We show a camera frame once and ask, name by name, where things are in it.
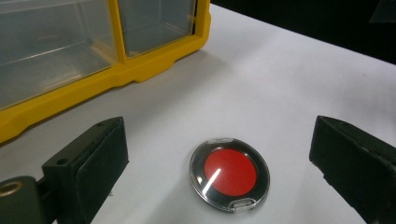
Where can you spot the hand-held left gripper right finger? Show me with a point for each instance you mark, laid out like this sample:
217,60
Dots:
358,165

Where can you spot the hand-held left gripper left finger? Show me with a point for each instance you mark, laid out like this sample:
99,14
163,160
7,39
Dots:
90,174

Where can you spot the yellow black drawer organizer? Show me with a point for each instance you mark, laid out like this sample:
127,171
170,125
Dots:
93,84

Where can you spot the round red makeup compact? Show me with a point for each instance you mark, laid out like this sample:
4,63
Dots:
230,175

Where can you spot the set of clear drawers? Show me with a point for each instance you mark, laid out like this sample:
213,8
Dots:
49,46

